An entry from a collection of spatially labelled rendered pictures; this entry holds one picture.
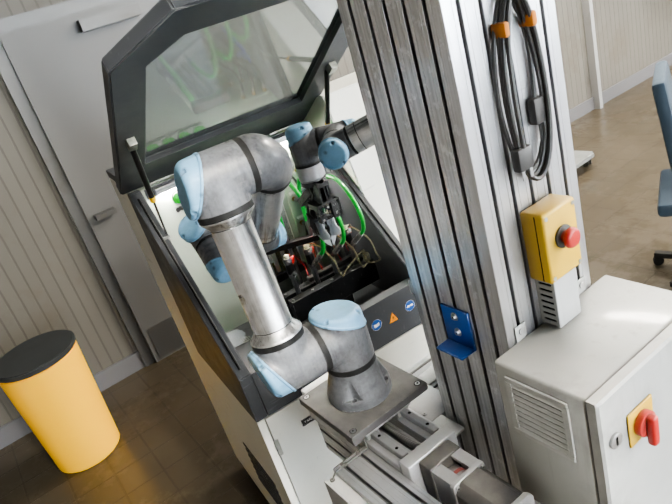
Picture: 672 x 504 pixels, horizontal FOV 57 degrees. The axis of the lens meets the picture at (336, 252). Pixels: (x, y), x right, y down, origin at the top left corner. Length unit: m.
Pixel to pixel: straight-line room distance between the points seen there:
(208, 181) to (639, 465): 0.90
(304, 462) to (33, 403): 1.70
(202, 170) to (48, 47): 2.71
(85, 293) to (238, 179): 2.91
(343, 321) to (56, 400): 2.28
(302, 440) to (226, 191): 1.07
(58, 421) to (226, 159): 2.44
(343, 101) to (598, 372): 1.41
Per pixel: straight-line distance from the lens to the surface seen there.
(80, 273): 4.00
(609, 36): 6.98
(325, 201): 1.69
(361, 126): 1.50
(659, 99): 3.31
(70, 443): 3.53
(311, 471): 2.12
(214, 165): 1.19
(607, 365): 1.11
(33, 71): 3.80
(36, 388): 3.35
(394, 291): 2.02
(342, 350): 1.34
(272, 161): 1.22
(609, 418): 1.08
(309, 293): 2.10
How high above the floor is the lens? 1.91
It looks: 24 degrees down
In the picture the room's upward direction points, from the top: 17 degrees counter-clockwise
